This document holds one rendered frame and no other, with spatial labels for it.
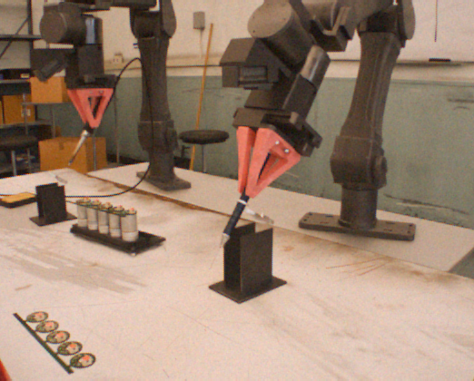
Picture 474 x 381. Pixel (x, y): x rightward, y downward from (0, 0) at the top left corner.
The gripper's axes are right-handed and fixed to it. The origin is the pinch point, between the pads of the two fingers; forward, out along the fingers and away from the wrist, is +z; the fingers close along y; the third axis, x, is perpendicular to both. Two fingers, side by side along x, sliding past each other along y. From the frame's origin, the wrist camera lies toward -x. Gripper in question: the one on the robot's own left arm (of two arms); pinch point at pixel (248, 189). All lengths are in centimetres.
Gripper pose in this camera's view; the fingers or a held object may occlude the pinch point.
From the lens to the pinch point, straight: 56.5
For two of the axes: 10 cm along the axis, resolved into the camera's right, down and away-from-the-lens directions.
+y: 6.8, 1.7, -7.1
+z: -4.1, 9.0, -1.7
